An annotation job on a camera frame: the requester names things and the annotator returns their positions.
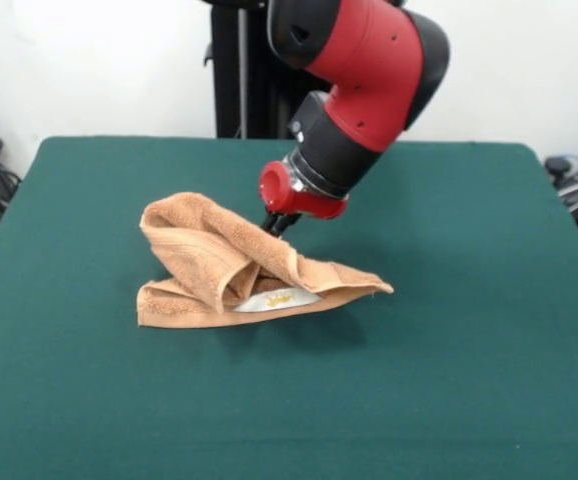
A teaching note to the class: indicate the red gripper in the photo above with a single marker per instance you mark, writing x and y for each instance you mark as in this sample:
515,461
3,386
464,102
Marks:
279,192

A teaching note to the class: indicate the tan terry towel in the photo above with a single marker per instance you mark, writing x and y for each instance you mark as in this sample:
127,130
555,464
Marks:
194,245

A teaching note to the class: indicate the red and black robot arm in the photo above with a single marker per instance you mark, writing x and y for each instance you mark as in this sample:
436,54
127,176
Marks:
369,75

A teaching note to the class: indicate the dark green table cloth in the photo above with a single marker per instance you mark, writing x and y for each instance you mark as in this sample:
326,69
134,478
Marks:
419,360

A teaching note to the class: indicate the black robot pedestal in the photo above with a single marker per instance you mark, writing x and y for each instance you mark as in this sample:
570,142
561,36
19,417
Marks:
229,90

